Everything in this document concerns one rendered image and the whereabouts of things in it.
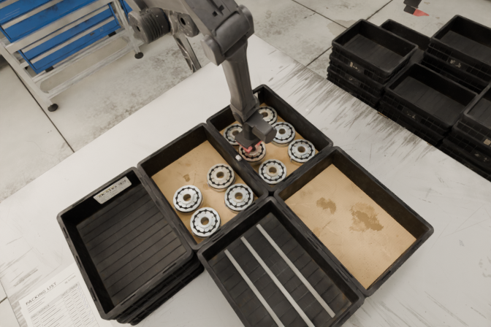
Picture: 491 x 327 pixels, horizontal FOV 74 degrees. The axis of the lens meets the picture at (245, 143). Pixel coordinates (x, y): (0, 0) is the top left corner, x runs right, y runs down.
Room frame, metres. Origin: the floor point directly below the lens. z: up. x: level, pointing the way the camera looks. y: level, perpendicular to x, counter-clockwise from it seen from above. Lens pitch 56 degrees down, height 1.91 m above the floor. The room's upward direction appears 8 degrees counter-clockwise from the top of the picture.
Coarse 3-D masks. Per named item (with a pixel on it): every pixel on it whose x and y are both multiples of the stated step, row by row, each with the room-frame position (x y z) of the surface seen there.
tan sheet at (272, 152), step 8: (264, 104) 0.91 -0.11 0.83; (280, 120) 0.81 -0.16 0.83; (224, 128) 0.81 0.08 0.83; (296, 136) 0.72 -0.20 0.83; (264, 144) 0.71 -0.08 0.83; (272, 144) 0.70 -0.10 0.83; (272, 152) 0.67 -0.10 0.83; (280, 152) 0.66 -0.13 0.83; (264, 160) 0.63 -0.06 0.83; (280, 160) 0.63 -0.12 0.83; (288, 160) 0.62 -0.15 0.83; (256, 168) 0.60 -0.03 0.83; (288, 168) 0.59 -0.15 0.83; (296, 168) 0.58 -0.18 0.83
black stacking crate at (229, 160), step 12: (192, 132) 0.74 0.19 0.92; (204, 132) 0.77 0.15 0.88; (180, 144) 0.71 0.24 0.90; (192, 144) 0.74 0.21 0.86; (216, 144) 0.70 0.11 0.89; (156, 156) 0.66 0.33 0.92; (168, 156) 0.68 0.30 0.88; (180, 156) 0.70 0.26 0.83; (228, 156) 0.63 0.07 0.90; (144, 168) 0.63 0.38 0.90; (156, 168) 0.65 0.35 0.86; (240, 168) 0.56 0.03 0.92; (252, 180) 0.51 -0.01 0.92; (168, 204) 0.51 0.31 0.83; (252, 204) 0.42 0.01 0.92; (192, 240) 0.36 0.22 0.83
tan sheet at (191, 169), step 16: (208, 144) 0.75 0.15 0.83; (192, 160) 0.68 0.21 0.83; (208, 160) 0.67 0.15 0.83; (224, 160) 0.66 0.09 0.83; (160, 176) 0.63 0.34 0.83; (176, 176) 0.62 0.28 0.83; (192, 176) 0.61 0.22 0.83; (208, 192) 0.53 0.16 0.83; (224, 192) 0.52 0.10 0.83; (224, 208) 0.46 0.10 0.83
